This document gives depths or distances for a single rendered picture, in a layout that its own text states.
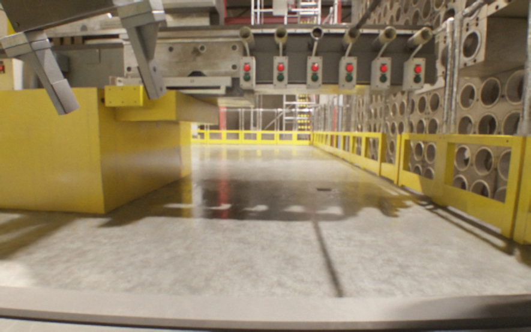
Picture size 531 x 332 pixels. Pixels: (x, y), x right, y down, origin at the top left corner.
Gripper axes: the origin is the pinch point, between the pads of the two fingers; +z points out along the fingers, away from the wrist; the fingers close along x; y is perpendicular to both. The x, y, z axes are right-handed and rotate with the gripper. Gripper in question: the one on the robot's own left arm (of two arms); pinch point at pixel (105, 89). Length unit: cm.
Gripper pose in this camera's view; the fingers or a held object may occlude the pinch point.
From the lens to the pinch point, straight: 40.2
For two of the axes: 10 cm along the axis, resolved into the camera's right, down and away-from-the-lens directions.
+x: -9.8, 1.0, 1.5
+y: 0.8, -5.1, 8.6
